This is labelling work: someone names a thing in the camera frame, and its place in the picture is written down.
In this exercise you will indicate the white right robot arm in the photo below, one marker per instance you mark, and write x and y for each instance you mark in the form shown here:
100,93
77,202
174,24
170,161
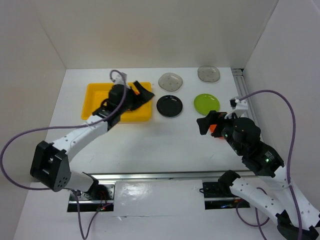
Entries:
295,217

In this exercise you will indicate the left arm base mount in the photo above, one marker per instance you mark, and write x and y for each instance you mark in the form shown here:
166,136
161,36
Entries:
103,200

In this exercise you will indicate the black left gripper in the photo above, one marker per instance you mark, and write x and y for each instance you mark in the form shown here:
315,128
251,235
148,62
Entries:
144,96

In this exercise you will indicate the green plate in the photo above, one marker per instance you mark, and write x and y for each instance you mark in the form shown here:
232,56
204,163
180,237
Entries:
204,103

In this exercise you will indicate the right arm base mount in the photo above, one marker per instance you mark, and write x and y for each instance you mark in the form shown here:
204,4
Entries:
217,199

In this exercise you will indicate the aluminium table edge rail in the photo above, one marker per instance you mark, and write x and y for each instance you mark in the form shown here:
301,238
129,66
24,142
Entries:
148,176

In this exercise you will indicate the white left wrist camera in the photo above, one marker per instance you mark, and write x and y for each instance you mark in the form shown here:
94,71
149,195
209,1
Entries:
121,79

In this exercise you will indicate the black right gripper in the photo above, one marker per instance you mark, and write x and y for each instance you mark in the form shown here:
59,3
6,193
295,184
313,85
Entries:
213,117

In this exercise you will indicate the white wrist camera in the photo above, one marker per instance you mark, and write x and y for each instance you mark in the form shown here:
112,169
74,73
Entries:
121,79
239,107

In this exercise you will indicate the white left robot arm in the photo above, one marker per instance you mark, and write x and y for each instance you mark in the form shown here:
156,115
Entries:
51,161

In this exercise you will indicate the black plate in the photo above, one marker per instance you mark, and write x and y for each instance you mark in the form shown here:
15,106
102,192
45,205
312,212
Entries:
169,106

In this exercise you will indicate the yellow plastic bin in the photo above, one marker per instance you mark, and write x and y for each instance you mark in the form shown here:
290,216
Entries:
97,92

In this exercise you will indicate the clear glass plate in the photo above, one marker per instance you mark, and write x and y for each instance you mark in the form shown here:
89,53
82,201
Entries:
208,73
170,82

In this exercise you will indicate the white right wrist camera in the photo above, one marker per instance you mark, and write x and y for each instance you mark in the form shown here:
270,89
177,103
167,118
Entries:
239,107

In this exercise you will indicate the aluminium side rail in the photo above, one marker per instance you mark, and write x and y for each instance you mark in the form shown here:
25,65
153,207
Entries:
242,91

